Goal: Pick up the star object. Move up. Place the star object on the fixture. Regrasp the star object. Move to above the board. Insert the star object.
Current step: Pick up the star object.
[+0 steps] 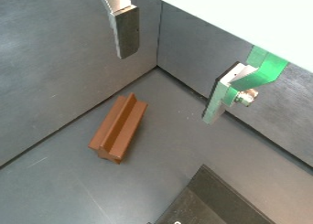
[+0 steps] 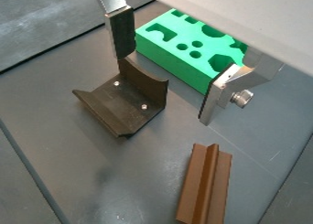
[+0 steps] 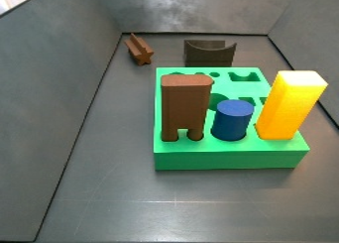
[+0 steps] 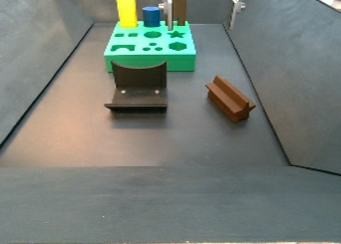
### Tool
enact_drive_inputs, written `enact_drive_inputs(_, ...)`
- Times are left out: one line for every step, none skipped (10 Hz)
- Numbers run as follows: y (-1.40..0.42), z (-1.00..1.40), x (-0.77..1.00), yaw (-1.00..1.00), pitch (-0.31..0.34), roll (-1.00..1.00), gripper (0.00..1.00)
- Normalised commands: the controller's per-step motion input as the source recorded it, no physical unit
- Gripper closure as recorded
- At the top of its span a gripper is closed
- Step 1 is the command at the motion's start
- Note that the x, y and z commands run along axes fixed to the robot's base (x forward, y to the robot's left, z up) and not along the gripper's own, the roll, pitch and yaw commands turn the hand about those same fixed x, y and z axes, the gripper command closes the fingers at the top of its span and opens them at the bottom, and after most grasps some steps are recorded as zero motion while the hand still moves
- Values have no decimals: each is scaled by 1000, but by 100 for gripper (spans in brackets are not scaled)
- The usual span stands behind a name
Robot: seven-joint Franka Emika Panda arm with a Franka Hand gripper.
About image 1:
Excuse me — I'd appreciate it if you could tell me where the black curved fixture stand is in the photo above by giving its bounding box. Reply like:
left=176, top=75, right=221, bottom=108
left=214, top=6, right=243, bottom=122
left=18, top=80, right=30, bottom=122
left=148, top=165, right=277, bottom=224

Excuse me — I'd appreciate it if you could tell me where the brown star prism block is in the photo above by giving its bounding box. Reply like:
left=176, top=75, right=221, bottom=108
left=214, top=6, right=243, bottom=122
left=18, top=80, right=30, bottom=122
left=89, top=93, right=149, bottom=164

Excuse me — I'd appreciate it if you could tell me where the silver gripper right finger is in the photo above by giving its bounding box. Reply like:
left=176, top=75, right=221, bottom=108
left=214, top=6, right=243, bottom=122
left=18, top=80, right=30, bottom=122
left=202, top=46, right=289, bottom=124

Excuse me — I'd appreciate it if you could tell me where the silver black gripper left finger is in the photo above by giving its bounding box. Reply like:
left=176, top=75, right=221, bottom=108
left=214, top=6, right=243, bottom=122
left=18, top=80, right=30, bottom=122
left=102, top=0, right=140, bottom=59

